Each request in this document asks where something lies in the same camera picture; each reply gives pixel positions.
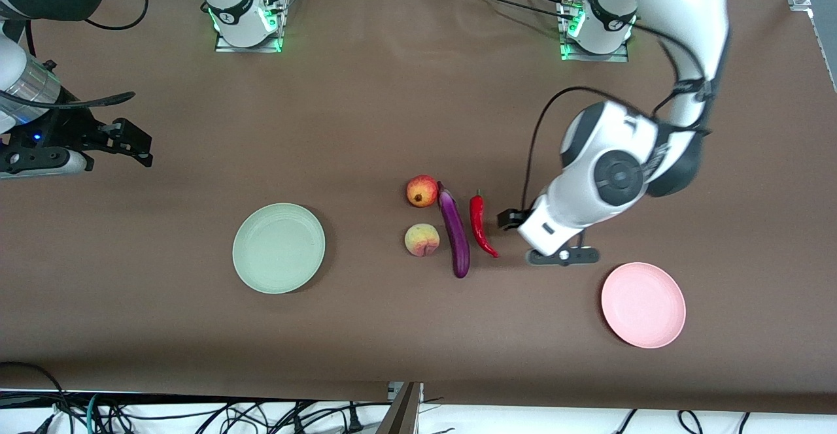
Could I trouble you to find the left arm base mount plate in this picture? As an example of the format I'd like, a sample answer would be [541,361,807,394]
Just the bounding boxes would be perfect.
[559,0,630,63]

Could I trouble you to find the brown table cloth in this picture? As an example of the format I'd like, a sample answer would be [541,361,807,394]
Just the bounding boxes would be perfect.
[0,0,837,415]

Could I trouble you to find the red pomegranate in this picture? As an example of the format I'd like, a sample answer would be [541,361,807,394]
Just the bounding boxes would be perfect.
[406,175,439,209]

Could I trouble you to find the aluminium table edge rail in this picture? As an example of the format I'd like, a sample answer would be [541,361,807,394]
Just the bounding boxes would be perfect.
[811,9,837,92]

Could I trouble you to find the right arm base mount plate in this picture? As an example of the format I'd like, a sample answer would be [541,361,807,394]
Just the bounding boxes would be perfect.
[214,0,285,54]

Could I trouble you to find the black looped floor cable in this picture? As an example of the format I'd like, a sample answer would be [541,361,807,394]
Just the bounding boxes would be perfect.
[0,361,67,434]

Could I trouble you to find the aluminium profile post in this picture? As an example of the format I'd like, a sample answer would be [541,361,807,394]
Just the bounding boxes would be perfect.
[376,382,424,434]

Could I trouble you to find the purple eggplant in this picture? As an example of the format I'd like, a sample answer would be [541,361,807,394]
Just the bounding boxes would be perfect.
[436,181,471,279]

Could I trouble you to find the yellow pink peach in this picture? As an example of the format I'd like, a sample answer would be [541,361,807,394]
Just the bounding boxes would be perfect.
[404,223,441,258]

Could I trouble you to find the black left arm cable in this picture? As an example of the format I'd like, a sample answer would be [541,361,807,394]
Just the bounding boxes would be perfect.
[521,21,713,211]

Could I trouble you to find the pink plate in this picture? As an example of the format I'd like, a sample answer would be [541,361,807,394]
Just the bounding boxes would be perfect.
[601,262,687,349]

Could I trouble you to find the red chili pepper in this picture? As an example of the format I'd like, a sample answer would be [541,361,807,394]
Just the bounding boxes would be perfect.
[469,190,500,259]

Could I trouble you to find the long black cable on cloth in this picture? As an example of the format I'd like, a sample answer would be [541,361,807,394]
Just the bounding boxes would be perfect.
[451,0,576,20]

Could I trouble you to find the pale green plate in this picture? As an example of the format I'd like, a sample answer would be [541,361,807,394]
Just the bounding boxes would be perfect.
[232,203,326,295]

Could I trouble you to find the flat black cable strap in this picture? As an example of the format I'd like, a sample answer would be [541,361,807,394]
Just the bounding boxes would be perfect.
[0,92,136,110]

